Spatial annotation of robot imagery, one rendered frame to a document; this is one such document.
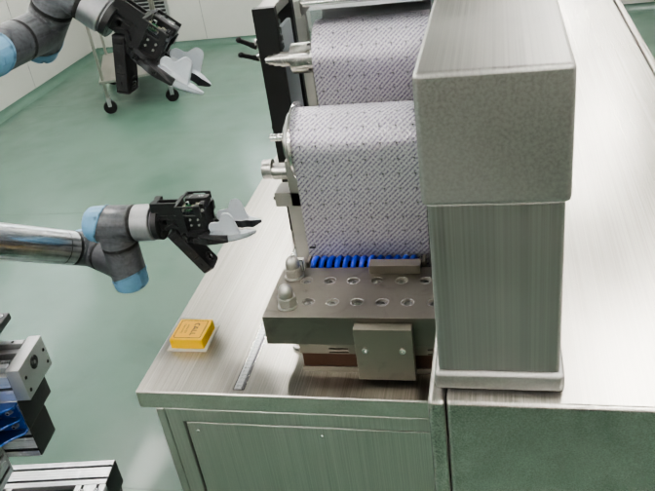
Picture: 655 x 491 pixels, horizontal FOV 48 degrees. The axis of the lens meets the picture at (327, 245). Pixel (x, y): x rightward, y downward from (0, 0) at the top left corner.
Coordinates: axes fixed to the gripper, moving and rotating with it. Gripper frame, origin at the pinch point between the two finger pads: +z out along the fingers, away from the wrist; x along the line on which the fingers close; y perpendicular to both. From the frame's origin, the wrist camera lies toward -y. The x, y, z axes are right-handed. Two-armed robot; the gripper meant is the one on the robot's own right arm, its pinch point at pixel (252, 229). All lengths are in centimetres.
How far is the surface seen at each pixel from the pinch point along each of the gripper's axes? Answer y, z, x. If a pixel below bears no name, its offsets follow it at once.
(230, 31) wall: -98, -201, 555
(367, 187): 8.9, 24.0, -1.1
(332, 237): -1.5, 16.1, -1.0
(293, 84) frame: 15.5, 1.3, 40.5
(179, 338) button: -16.6, -14.4, -13.8
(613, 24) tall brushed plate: 35, 65, -1
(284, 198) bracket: 3.5, 5.4, 6.2
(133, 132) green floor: -109, -208, 337
